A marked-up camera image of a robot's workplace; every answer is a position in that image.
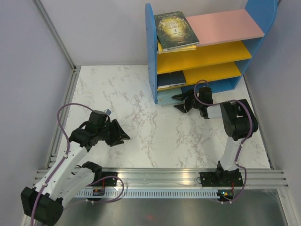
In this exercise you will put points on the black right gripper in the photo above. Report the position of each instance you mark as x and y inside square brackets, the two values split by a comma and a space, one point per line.
[185, 108]

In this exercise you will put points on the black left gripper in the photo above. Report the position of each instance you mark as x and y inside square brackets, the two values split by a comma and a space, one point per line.
[119, 134]

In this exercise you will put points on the light blue barcode book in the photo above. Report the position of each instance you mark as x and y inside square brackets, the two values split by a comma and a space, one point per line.
[164, 97]

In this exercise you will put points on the dark navy blue book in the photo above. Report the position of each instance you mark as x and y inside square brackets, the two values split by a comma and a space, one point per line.
[171, 78]

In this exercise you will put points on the pale grey Gatsby book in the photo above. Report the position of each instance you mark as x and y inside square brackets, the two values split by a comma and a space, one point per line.
[171, 85]

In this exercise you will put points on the green Alice Wonderland book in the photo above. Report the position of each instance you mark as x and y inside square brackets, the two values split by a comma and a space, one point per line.
[174, 31]

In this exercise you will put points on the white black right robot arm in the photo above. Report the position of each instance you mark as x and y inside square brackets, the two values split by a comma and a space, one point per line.
[239, 124]

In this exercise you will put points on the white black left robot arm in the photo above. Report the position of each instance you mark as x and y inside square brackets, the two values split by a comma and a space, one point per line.
[48, 198]

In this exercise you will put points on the blue pink yellow bookshelf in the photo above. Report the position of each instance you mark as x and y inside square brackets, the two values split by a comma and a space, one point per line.
[228, 41]

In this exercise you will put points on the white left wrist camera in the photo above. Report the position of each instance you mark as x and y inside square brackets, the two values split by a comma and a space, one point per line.
[108, 111]

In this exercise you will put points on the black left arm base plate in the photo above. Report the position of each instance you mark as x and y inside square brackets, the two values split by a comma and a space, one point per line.
[107, 181]

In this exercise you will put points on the white slotted cable duct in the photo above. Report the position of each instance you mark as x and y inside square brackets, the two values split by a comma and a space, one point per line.
[149, 193]

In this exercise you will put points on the aluminium left frame post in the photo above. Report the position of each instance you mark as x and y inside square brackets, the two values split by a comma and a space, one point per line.
[50, 26]

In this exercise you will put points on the aluminium mounting rail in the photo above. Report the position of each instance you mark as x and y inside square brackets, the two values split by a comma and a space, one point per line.
[186, 178]

